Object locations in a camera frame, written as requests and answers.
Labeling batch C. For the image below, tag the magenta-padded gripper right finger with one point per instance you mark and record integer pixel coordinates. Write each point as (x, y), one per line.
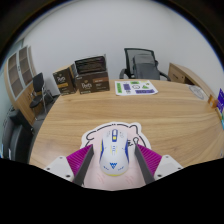
(166, 165)

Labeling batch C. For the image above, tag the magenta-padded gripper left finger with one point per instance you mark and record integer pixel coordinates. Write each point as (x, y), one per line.
(60, 166)

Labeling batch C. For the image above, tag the white and blue computer mouse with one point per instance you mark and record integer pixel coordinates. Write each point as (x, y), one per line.
(114, 153)

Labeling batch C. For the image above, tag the pink pig-shaped mouse pad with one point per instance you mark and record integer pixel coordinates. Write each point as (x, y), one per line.
(95, 133)

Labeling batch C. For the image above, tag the black office chair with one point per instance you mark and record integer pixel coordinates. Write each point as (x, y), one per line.
(15, 136)

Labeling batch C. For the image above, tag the small orange-brown box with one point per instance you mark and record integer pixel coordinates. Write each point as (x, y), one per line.
(212, 101)

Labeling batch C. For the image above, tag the small black chair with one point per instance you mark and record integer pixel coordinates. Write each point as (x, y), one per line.
(39, 90)

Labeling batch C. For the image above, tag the green and purple printed sheet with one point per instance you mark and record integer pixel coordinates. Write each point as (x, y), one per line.
(135, 87)

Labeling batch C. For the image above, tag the purple standing card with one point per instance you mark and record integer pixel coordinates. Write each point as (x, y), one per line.
(220, 100)

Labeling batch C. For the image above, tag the narrow brown cardboard box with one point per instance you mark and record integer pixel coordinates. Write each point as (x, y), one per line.
(64, 81)

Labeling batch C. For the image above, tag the wide brown cardboard box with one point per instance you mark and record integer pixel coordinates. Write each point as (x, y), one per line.
(92, 83)

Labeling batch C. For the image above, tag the wooden side desk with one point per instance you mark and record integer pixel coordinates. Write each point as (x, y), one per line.
(183, 75)

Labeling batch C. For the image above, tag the grey mesh office chair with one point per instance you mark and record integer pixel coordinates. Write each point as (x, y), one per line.
(143, 65)

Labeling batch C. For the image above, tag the wooden shelf unit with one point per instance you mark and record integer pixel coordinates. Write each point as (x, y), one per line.
(18, 71)

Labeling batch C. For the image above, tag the black box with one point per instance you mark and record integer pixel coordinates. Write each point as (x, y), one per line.
(90, 64)

